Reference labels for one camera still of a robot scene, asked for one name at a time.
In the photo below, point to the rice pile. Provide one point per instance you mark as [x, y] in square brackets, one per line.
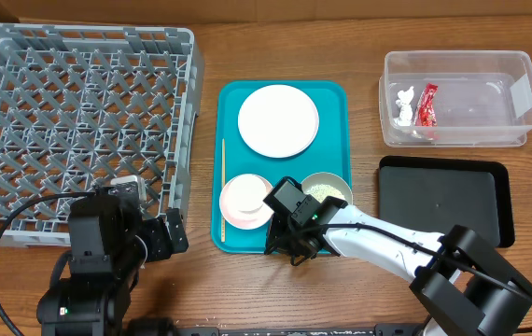
[321, 191]

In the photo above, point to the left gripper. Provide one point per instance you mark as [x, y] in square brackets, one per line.
[162, 246]

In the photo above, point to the large white plate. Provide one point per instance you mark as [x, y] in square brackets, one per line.
[278, 121]

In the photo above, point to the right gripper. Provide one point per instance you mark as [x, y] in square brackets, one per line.
[276, 231]

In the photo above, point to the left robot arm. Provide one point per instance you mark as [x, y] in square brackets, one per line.
[90, 287]

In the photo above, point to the crumpled white paper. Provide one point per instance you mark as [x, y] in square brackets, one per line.
[404, 103]

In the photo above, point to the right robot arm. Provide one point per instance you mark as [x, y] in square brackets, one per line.
[466, 286]

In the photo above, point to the grey dishwasher rack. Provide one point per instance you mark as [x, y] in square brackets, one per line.
[81, 105]

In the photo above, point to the white cup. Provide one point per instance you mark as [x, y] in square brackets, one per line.
[245, 193]

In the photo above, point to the wooden chopstick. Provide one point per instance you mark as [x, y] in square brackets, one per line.
[223, 184]

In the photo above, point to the teal plastic tray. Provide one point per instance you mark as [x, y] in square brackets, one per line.
[329, 152]

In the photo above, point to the grey-white bowl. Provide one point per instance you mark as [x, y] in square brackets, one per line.
[330, 179]

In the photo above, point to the clear plastic bin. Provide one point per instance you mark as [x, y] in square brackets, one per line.
[484, 97]

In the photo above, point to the black tray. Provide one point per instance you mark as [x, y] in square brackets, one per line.
[434, 195]

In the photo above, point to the red snack wrapper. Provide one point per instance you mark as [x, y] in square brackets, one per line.
[425, 114]

